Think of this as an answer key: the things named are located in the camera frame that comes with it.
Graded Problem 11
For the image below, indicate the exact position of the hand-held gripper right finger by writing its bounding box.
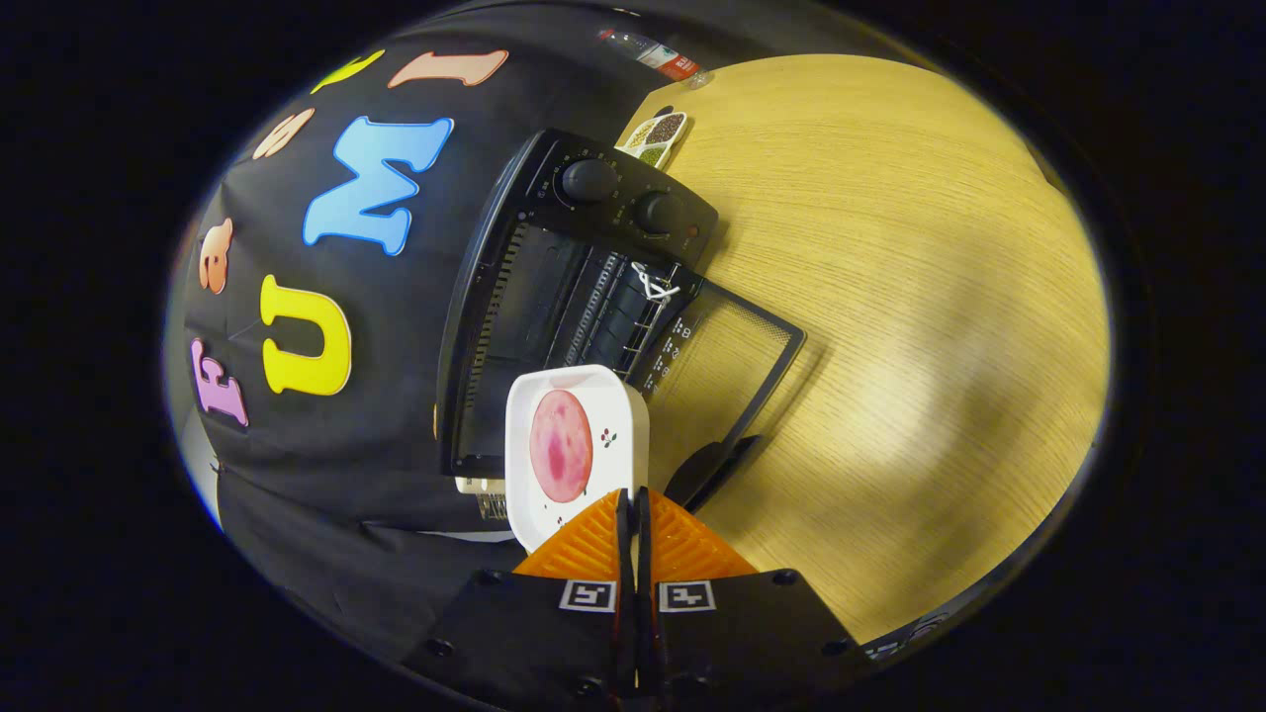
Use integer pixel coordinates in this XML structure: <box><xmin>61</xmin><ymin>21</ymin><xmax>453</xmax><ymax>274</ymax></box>
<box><xmin>633</xmin><ymin>485</ymin><xmax>867</xmax><ymax>709</ymax></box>

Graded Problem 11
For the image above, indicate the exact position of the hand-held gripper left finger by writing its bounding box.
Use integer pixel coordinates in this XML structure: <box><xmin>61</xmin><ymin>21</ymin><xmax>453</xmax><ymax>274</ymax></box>
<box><xmin>401</xmin><ymin>488</ymin><xmax>635</xmax><ymax>709</ymax></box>

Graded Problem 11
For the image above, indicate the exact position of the pink ham slice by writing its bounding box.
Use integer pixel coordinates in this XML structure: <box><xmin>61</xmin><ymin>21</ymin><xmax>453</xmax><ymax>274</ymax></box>
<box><xmin>529</xmin><ymin>389</ymin><xmax>594</xmax><ymax>503</ymax></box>

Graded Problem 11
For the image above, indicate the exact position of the white square plate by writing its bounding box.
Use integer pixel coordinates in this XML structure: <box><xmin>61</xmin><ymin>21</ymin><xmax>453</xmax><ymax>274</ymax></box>
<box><xmin>504</xmin><ymin>364</ymin><xmax>651</xmax><ymax>553</ymax></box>

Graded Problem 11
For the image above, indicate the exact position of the toaster oven glass door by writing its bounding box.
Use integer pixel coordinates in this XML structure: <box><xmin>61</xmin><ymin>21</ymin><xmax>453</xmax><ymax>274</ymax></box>
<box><xmin>643</xmin><ymin>280</ymin><xmax>807</xmax><ymax>513</ymax></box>

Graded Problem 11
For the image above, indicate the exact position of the black toaster oven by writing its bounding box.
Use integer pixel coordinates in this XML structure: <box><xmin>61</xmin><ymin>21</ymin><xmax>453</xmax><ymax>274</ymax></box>
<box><xmin>435</xmin><ymin>127</ymin><xmax>721</xmax><ymax>481</ymax></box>

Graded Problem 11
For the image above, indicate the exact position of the metal oven rack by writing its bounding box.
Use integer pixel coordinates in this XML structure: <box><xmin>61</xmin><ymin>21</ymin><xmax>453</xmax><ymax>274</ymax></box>
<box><xmin>564</xmin><ymin>247</ymin><xmax>693</xmax><ymax>377</ymax></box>

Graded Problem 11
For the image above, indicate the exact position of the white divided dish of beans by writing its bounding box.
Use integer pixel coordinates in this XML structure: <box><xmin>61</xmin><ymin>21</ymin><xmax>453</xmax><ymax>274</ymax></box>
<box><xmin>615</xmin><ymin>107</ymin><xmax>690</xmax><ymax>169</ymax></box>

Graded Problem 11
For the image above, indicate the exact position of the clear water bottle red label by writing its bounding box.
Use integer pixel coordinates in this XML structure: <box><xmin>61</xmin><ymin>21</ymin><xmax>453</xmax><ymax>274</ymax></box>
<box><xmin>596</xmin><ymin>27</ymin><xmax>713</xmax><ymax>88</ymax></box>

